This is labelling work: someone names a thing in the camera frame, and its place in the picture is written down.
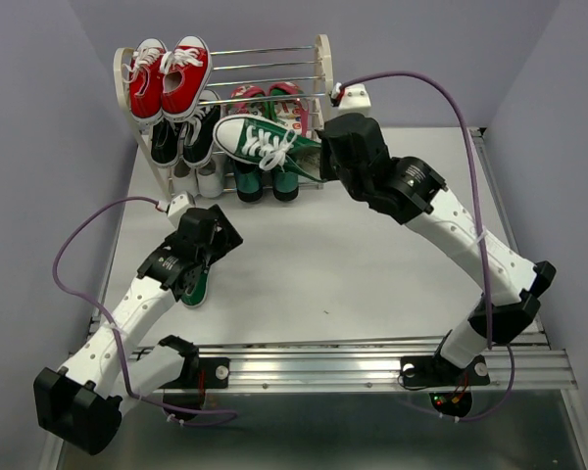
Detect left white sneaker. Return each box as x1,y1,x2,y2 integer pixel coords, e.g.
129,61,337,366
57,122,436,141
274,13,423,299
171,161,199,198

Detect left red canvas sneaker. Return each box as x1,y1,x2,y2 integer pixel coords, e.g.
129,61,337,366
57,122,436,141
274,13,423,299
125,38,167,125

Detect white sneaker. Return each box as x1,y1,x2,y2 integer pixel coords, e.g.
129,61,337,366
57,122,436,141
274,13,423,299
196,155,225,199
171,161,199,198

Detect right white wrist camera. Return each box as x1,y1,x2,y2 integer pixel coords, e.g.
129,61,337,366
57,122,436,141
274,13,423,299
330,83,371,115

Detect aluminium mounting rail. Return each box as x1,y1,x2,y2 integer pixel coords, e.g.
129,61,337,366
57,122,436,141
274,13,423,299
66,340,582,396

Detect cream shoe rack chrome bars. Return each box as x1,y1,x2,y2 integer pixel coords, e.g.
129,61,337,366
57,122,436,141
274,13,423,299
113,34,333,201

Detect teal leather loafer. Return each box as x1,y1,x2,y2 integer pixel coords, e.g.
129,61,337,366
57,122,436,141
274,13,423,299
271,168,299,202
233,160,264,203

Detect black canvas sneaker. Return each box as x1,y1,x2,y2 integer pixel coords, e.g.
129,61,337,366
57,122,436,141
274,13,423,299
179,104,222,168
150,119,181,168

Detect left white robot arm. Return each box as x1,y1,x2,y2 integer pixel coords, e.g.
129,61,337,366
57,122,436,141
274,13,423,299
33,202,243,455

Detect green canvas sneaker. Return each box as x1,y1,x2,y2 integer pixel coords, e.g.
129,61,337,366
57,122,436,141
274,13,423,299
213,114,324,183
180,268,210,308

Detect right red canvas sneaker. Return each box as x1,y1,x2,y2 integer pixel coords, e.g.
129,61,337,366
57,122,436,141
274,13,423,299
160,36,213,122

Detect pink patterned flip-flop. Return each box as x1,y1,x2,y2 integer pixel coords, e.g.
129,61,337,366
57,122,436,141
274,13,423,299
268,81,309,137
226,84,268,118

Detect right white sneaker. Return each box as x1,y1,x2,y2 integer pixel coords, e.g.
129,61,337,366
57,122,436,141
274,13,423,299
196,155,225,199

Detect red canvas sneaker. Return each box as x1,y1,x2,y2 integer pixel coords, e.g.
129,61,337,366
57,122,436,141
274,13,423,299
125,38,167,125
160,36,213,122

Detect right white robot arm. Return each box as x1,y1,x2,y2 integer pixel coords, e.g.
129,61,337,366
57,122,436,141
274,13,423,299
318,113,556,382

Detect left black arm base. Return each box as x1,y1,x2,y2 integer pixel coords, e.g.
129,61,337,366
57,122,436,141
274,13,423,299
162,356,230,422

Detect right black canvas sneaker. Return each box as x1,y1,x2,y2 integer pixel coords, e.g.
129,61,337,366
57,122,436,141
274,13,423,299
179,104,222,168

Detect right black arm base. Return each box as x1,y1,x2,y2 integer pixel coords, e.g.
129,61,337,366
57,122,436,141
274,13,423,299
397,354,491,419

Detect left black canvas sneaker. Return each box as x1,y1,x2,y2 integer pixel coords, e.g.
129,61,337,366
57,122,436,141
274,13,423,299
150,119,181,168

